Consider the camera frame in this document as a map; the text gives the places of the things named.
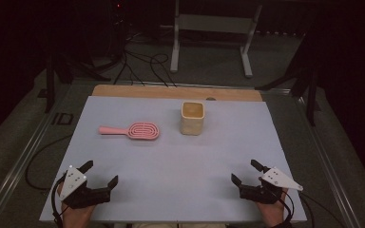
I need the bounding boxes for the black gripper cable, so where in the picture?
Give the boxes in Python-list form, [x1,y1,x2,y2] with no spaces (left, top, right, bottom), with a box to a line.
[277,188,297,228]
[50,175,68,228]

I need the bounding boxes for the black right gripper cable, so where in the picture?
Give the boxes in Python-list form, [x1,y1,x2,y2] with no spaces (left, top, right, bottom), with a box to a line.
[277,188,297,228]

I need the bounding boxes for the tangled black floor cables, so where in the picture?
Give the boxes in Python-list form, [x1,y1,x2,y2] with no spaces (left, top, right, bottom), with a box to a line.
[113,37,178,88]

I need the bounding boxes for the device with red light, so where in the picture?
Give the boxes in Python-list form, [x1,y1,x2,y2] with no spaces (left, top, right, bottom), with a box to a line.
[108,0,129,27]

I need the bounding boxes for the person's right hand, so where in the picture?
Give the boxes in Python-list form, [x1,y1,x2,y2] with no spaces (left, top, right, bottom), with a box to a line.
[256,189,289,227]

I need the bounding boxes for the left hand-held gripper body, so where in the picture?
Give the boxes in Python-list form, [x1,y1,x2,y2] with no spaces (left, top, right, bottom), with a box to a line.
[59,164,112,210]

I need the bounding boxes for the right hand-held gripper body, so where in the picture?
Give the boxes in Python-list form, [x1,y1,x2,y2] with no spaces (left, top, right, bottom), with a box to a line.
[239,166,304,204]

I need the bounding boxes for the black metal stand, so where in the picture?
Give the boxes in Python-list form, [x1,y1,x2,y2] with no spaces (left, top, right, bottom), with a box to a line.
[255,32,321,127]
[44,51,112,114]

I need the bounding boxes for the black floor cable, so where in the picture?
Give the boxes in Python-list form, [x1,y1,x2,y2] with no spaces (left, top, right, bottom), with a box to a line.
[298,192,350,228]
[25,134,74,192]

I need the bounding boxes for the beige square cup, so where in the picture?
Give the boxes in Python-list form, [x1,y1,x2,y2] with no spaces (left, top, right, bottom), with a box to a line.
[180,101,205,137]

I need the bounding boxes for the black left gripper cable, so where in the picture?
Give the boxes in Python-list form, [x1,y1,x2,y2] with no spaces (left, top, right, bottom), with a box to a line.
[50,175,68,228]

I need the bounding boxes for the white metal stand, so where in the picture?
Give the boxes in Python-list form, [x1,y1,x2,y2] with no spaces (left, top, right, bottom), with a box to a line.
[169,0,263,79]

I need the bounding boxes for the black floor bracket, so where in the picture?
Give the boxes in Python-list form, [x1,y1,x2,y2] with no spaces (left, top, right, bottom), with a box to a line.
[51,111,74,126]

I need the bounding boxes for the pink hairbrush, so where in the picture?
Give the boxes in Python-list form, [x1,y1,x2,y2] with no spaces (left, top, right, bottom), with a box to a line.
[98,122,161,141]

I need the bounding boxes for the person's left hand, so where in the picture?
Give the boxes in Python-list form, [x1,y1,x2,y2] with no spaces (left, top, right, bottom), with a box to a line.
[60,202,96,228]

